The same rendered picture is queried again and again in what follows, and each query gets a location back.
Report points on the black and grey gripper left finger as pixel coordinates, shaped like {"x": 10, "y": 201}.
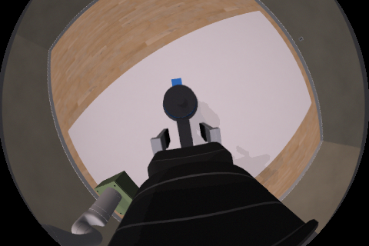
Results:
{"x": 161, "y": 142}

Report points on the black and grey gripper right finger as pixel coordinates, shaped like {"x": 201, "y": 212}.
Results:
{"x": 210, "y": 134}

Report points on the blue kettle with black handle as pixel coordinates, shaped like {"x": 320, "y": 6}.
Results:
{"x": 173, "y": 103}

